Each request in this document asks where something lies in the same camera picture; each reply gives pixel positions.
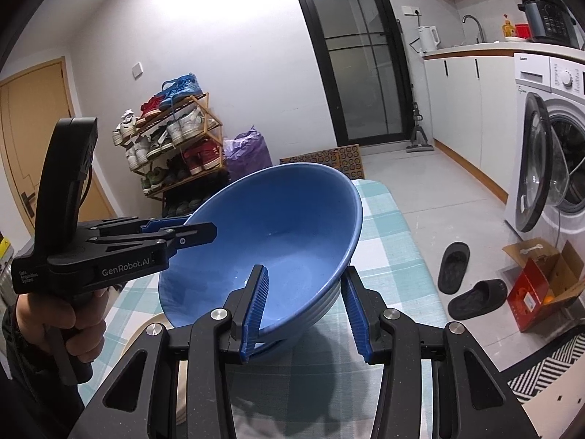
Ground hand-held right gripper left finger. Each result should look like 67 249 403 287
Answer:
68 264 270 439

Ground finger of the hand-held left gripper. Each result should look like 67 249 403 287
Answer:
98 216 193 235
89 222 218 259

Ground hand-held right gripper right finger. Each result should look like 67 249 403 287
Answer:
340 265 540 439

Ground blue bowl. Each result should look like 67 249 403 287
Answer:
158 162 364 355

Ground person's left forearm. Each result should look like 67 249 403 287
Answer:
0 306 83 439

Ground person's left hand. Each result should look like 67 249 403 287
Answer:
16 290 108 344

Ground teal checked tablecloth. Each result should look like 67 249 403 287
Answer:
78 178 449 439

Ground wooden shoe rack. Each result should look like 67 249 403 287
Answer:
132 92 229 218

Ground purple plastic bag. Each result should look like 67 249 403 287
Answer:
224 129 272 184

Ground rows of shelved shoes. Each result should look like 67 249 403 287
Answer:
112 73 220 218

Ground black slipper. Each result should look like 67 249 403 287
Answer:
438 242 471 294
448 279 508 322

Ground wooden door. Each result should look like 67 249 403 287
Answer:
0 57 115 248

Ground patterned cardboard box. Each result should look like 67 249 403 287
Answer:
280 144 369 181

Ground open cardboard box red print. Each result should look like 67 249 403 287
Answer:
503 237 585 334

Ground upright mop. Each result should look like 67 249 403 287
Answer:
406 101 435 154

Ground black and white rug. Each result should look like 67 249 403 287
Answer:
507 329 585 403

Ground white kitchen base cabinets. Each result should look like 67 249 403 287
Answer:
423 46 519 204

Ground black framed glass door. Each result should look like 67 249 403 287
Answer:
286 0 414 147

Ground white electric kettle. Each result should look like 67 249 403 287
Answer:
417 25 440 52

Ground white washing machine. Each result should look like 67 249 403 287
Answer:
503 50 585 243

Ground metal kitchen faucet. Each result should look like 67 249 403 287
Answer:
461 15 486 44

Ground black pressure cooker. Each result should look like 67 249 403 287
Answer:
518 0 581 49

